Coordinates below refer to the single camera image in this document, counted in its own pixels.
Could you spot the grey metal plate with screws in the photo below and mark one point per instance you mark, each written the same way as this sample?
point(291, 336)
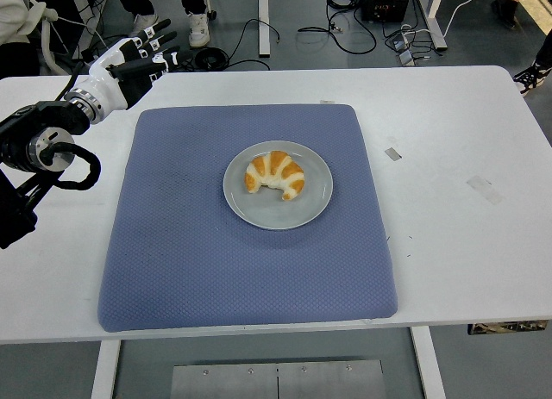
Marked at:
point(276, 379)

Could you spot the white background table leg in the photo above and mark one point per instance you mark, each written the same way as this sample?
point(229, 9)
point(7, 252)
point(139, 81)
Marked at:
point(264, 24)
point(433, 20)

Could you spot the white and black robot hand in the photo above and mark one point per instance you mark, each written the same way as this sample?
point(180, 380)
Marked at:
point(105, 82)

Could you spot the clear tape strip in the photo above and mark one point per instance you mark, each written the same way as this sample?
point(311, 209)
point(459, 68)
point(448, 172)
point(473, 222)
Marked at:
point(484, 190)

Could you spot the grey round plate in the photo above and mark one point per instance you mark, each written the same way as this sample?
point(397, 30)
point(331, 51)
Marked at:
point(276, 216)

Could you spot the black equipment box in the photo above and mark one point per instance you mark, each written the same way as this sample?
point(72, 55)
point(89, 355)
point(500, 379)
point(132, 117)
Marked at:
point(384, 2)

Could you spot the person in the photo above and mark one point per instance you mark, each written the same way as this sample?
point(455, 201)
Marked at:
point(198, 28)
point(504, 9)
point(13, 24)
point(532, 76)

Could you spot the white chair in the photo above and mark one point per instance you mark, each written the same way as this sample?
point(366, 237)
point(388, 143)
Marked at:
point(47, 45)

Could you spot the grey tape piece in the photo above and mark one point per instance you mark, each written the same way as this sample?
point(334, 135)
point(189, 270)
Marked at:
point(393, 154)

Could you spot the golden croissant bread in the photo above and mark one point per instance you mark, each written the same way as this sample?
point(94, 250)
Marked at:
point(274, 170)

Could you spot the blue quilted mat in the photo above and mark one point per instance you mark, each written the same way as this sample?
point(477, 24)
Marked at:
point(241, 269)

